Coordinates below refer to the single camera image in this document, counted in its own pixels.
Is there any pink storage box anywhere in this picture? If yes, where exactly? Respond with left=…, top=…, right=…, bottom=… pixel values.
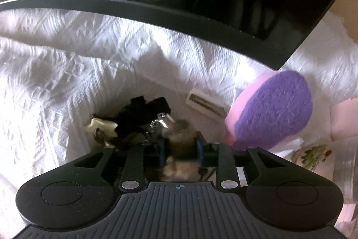
left=330, top=98, right=358, bottom=141

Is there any white comb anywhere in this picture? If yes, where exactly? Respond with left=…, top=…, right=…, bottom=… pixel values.
left=186, top=88, right=228, bottom=121

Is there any cream plastic clip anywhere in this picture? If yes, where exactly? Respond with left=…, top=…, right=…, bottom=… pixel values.
left=84, top=118, right=118, bottom=148

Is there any white textured cloth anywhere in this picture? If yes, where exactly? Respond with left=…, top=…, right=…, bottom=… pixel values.
left=1, top=9, right=357, bottom=238

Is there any brown furry plush toy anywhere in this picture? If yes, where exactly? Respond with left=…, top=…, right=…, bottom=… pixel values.
left=160, top=119, right=216, bottom=182

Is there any pink purple sponge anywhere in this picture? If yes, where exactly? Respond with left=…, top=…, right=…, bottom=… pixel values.
left=224, top=70, right=313, bottom=151

